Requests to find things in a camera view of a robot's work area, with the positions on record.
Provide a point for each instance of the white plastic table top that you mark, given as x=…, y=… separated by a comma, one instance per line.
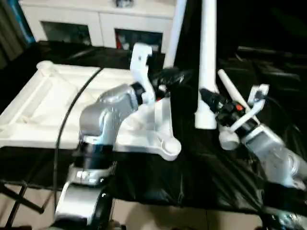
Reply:
x=48, y=103

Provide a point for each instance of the bag of black parts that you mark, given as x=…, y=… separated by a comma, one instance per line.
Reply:
x=120, y=2

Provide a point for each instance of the black folding stand frame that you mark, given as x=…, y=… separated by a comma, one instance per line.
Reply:
x=16, y=203

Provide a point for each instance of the black table mat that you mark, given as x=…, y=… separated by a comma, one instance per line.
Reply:
x=204, y=172

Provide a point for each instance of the grey curtain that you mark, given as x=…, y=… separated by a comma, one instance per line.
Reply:
x=13, y=31

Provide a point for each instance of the white glass-door cabinet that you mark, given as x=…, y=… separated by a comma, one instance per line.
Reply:
x=96, y=21

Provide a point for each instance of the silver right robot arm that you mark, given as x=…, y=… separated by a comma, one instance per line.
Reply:
x=271, y=151

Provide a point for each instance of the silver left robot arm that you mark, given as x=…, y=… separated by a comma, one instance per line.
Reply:
x=105, y=112

